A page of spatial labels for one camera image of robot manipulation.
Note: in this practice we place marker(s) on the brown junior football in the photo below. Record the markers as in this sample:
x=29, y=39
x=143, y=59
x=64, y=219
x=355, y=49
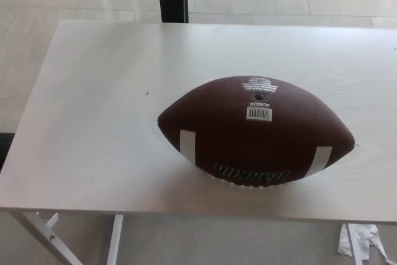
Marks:
x=248, y=141

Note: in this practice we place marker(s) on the white table leg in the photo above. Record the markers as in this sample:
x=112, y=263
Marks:
x=353, y=246
x=114, y=240

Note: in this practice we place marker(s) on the white diagonal table brace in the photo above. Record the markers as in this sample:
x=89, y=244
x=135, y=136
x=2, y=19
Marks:
x=46, y=234

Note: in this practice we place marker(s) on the white crumpled paper scrap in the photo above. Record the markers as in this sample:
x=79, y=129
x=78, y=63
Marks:
x=372, y=240

